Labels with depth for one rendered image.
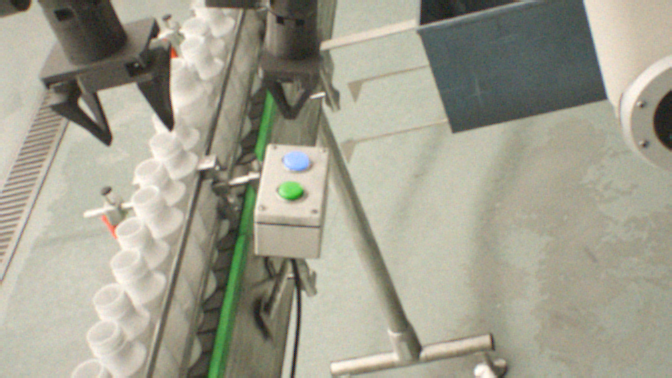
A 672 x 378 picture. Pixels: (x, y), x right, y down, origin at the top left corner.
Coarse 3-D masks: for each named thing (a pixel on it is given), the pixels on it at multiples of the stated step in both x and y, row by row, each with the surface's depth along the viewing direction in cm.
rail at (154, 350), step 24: (240, 24) 193; (216, 120) 174; (240, 120) 184; (192, 192) 160; (192, 216) 158; (216, 216) 167; (216, 240) 164; (168, 288) 146; (168, 312) 144; (192, 336) 150
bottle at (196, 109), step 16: (176, 64) 171; (176, 80) 169; (192, 80) 171; (176, 96) 170; (192, 96) 170; (192, 112) 171; (208, 112) 172; (208, 128) 173; (224, 144) 177; (224, 160) 177
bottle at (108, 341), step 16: (112, 320) 136; (96, 336) 137; (112, 336) 134; (96, 352) 135; (112, 352) 135; (128, 352) 136; (144, 352) 137; (112, 368) 135; (128, 368) 136; (144, 368) 137
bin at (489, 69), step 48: (432, 0) 227; (480, 0) 238; (528, 0) 203; (576, 0) 202; (432, 48) 210; (480, 48) 209; (528, 48) 208; (576, 48) 208; (480, 96) 215; (528, 96) 214; (576, 96) 213
